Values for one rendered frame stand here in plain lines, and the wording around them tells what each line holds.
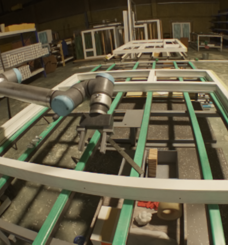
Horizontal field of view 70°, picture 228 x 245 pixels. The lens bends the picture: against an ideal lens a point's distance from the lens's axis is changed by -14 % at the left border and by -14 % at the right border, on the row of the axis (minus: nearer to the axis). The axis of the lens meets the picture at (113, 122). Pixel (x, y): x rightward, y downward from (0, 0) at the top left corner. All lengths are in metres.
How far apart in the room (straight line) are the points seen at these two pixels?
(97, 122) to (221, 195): 0.52
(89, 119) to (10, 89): 0.48
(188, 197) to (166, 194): 0.07
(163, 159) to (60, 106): 0.69
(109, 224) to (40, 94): 0.64
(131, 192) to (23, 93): 0.67
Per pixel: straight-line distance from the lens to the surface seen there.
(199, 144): 0.88
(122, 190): 0.61
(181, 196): 0.61
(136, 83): 1.49
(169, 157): 1.15
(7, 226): 0.78
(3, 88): 1.07
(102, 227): 0.79
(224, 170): 1.20
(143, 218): 0.86
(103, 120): 0.73
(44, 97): 0.84
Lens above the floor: 1.38
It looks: 29 degrees down
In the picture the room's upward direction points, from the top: 8 degrees counter-clockwise
